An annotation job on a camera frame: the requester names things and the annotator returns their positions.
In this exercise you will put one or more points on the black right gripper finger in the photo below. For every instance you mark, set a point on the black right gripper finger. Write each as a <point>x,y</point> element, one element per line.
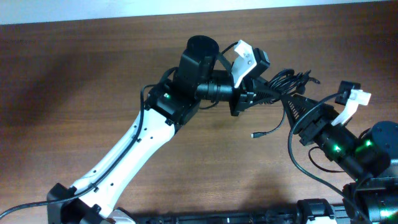
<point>291,116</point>
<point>299,103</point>

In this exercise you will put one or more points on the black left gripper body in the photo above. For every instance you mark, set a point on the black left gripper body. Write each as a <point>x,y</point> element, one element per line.
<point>237,94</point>

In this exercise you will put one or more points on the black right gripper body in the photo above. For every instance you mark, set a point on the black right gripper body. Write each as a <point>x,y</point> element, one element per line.
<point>310,134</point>

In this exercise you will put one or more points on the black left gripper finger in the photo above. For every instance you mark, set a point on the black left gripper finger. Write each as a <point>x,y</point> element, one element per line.
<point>260,85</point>
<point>262,97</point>

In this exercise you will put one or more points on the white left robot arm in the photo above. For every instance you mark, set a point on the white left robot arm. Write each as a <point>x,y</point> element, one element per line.
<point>203,73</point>

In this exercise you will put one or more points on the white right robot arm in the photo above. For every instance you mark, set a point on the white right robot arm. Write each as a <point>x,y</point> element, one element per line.
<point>370,159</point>

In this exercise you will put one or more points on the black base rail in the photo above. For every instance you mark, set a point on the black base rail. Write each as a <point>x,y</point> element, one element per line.
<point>304,211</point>

